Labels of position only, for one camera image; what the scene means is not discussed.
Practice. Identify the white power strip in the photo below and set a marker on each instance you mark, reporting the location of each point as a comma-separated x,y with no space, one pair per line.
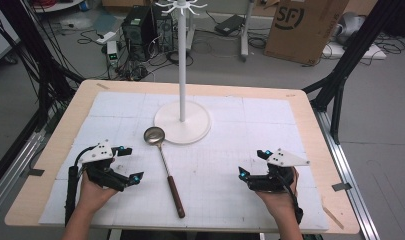
106,37

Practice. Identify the black computer tower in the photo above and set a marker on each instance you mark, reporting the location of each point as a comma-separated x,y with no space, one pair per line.
138,33
164,31

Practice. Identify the tan tape strip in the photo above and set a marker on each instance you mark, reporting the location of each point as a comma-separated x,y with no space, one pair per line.
333,217
102,86

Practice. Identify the white metal stand leg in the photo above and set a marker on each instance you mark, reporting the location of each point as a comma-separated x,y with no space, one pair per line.
246,33

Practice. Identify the white grid mat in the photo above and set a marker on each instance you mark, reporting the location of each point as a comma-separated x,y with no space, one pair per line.
223,193

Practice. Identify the grey rounded device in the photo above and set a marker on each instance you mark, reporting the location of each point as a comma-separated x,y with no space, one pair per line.
351,26

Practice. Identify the person's right hand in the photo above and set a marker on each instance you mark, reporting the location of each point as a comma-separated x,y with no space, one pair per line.
280,201

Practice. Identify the white flat board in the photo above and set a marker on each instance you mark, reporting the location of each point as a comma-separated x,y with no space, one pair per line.
356,51

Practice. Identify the brown cardboard box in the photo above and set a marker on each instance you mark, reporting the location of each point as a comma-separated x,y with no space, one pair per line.
303,30

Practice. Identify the black metal frame stand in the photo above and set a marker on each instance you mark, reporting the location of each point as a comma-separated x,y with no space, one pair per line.
350,56
40,66

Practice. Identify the black flat box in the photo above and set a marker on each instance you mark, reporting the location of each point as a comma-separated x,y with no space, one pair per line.
230,25

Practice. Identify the aluminium rail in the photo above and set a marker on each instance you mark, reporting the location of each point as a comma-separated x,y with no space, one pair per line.
346,176
13,170

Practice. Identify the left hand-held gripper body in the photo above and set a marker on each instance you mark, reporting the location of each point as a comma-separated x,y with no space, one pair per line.
100,176

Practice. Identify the person's left hand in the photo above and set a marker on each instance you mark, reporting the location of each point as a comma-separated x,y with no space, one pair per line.
93,196

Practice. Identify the white hook stand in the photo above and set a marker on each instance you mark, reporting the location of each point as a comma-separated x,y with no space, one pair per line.
182,83

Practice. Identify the black tape piece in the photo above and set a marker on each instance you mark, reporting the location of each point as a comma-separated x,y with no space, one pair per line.
36,172
341,186

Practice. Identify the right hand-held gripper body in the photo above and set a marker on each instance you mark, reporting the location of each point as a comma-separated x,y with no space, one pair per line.
273,181

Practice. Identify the white device with green display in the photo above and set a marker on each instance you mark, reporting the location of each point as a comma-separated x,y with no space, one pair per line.
112,53

